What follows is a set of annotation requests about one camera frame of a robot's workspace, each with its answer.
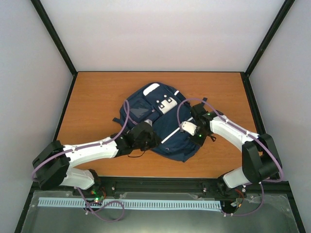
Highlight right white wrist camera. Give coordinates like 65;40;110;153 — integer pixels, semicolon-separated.
181;121;197;136

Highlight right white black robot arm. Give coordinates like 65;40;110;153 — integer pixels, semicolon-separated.
181;104;282;196

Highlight black frame post left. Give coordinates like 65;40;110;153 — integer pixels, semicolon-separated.
30;0;78;76

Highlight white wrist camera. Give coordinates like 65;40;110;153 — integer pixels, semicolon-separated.
144;119;153;127
181;121;197;136

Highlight light blue cable duct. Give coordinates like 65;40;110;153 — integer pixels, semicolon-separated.
37;197;221;211

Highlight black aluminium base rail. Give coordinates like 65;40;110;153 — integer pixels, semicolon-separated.
31;176;291;198

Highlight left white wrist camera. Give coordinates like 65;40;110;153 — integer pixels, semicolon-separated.
144;119;153;127

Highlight black frame post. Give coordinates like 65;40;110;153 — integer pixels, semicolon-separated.
244;0;296;76
30;0;78;76

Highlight black frame post right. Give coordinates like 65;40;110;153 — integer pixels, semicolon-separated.
244;0;296;76

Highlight navy blue student backpack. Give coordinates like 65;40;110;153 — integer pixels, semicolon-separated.
113;83;200;162

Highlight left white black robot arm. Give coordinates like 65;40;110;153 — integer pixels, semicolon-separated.
32;121;161;196

